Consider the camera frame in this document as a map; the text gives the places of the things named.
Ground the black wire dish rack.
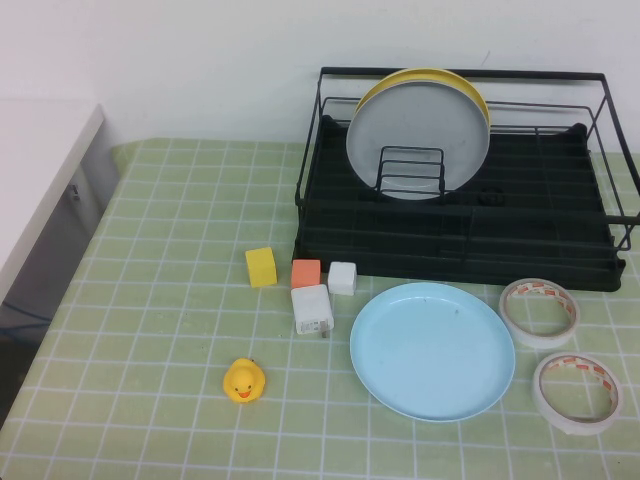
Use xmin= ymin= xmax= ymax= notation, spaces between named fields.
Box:
xmin=292 ymin=66 xmax=640 ymax=294

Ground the grey plate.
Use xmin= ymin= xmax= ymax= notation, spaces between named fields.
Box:
xmin=344 ymin=78 xmax=491 ymax=202

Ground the white side cabinet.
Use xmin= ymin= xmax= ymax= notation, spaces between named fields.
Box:
xmin=0 ymin=97 xmax=124 ymax=311

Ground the white cube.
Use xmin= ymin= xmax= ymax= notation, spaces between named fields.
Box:
xmin=327 ymin=260 xmax=359 ymax=296

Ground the white power adapter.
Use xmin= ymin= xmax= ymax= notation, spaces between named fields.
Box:
xmin=290 ymin=283 xmax=336 ymax=340

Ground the light blue plate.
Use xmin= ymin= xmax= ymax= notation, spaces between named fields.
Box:
xmin=348 ymin=281 xmax=517 ymax=422

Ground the yellow rubber duck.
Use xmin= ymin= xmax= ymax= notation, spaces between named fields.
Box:
xmin=222 ymin=356 xmax=266 ymax=405

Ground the white double-sided tape roll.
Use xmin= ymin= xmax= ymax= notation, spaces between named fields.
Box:
xmin=531 ymin=351 xmax=625 ymax=435
xmin=498 ymin=277 xmax=582 ymax=350

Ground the yellow plate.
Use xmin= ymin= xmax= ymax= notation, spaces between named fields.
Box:
xmin=353 ymin=67 xmax=495 ymax=132

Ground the orange cube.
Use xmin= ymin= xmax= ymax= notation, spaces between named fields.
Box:
xmin=290 ymin=258 xmax=322 ymax=290

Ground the green checked tablecloth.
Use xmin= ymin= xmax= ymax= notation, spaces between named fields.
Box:
xmin=0 ymin=137 xmax=640 ymax=480

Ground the black plastic drip tray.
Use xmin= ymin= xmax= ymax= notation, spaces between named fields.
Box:
xmin=293 ymin=114 xmax=629 ymax=294

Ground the yellow cube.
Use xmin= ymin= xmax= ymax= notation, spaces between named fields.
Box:
xmin=244 ymin=245 xmax=279 ymax=289

